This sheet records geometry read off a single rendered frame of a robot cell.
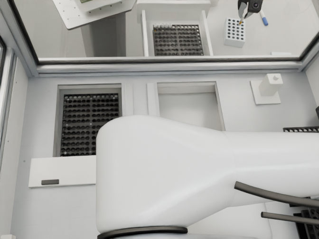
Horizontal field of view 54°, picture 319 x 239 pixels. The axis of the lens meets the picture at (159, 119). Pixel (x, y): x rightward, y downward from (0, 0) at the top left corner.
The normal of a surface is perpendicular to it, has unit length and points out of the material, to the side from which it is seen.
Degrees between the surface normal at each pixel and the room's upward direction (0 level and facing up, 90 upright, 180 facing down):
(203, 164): 10
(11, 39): 90
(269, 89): 90
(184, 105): 0
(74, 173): 0
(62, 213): 0
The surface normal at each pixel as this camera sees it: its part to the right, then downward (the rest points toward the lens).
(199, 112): 0.09, -0.44
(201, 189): 0.15, -0.11
